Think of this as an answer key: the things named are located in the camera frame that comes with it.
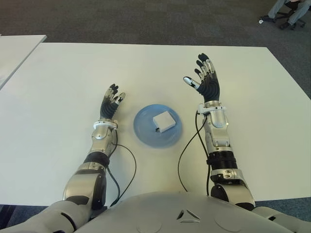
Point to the black office chair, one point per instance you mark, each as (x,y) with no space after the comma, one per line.
(283,15)

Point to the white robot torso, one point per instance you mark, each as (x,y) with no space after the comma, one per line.
(170,213)

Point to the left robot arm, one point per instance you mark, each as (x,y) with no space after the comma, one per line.
(80,182)

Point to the blue plate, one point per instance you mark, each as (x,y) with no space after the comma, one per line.
(145,136)

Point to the white side table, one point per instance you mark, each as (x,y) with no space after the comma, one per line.
(17,51)

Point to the white charger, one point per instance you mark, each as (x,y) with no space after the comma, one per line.
(164,121)

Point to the seated person in grey trousers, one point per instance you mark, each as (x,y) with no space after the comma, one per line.
(274,9)

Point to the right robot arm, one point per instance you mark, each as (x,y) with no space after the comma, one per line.
(218,136)

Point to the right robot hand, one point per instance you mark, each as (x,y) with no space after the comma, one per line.
(210,87)

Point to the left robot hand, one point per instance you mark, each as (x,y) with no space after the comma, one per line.
(108,108)

